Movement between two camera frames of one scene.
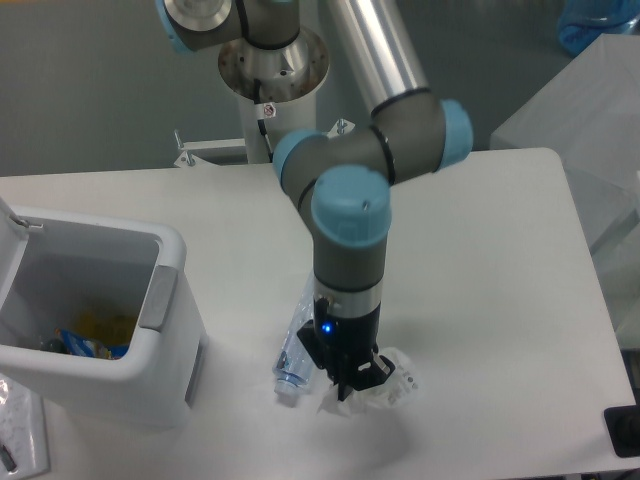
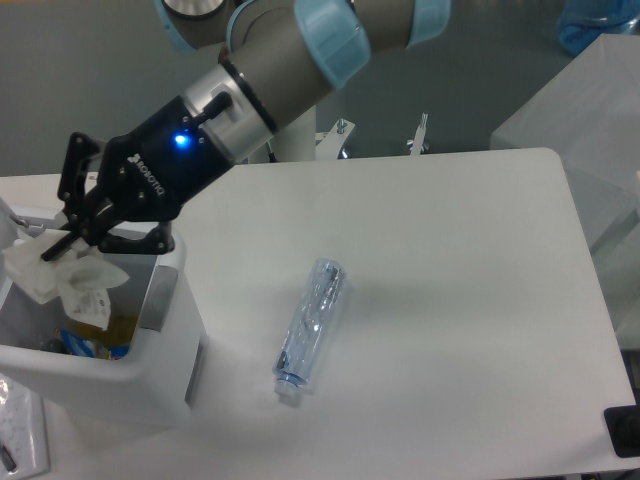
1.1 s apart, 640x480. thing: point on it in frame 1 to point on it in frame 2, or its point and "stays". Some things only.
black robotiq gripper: [339, 343] to [157, 163]
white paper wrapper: [392, 391] to [77, 275]
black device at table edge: [623, 426] stays
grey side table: [588, 115] stays
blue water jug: [581, 22] stays
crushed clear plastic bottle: [293, 369] stays
